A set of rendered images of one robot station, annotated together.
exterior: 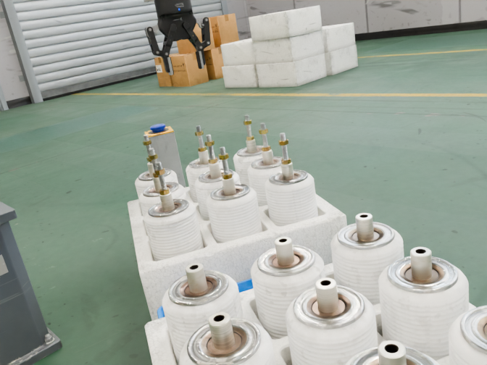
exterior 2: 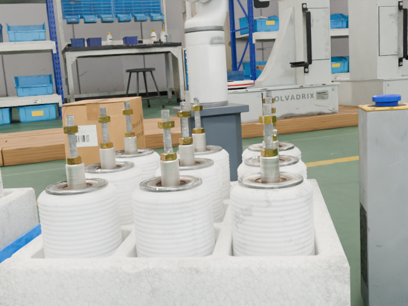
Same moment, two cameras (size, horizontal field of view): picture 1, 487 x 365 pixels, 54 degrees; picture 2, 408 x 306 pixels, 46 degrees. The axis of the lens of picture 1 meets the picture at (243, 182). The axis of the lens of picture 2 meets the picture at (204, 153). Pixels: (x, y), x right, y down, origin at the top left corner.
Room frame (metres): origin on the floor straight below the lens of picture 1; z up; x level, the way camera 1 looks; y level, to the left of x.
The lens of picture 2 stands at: (1.23, -0.57, 0.38)
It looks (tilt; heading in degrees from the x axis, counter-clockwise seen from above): 9 degrees down; 112
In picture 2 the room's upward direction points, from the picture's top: 4 degrees counter-clockwise
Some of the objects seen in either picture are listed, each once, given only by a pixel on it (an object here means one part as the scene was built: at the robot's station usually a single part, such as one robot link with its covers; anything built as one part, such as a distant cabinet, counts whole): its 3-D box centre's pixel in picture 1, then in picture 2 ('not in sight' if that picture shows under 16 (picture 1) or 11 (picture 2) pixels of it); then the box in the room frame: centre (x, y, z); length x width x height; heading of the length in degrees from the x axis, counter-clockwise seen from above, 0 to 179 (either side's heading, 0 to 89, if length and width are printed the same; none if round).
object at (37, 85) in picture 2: not in sight; (34, 85); (-2.28, 3.58, 0.36); 0.50 x 0.38 x 0.21; 130
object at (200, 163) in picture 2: (216, 176); (187, 164); (0.96, 0.05, 0.25); 0.08 x 0.08 x 0.01
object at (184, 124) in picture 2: (211, 152); (184, 128); (0.96, 0.05, 0.30); 0.01 x 0.01 x 0.08
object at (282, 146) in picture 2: (154, 174); (271, 147); (1.04, 0.20, 0.25); 0.08 x 0.08 x 0.01
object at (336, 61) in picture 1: (325, 61); not in sight; (4.11, -0.86, 0.09); 0.39 x 0.39 x 0.18; 43
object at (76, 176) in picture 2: (287, 171); (76, 176); (0.87, -0.09, 0.26); 0.02 x 0.02 x 0.03
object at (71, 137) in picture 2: (285, 152); (72, 146); (0.87, -0.09, 0.30); 0.01 x 0.01 x 0.08
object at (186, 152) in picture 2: (214, 170); (187, 155); (0.96, 0.05, 0.26); 0.02 x 0.02 x 0.03
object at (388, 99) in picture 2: (158, 129); (386, 101); (1.22, 0.19, 0.32); 0.04 x 0.04 x 0.02
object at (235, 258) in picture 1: (229, 244); (195, 271); (0.96, 0.05, 0.09); 0.39 x 0.39 x 0.18; 13
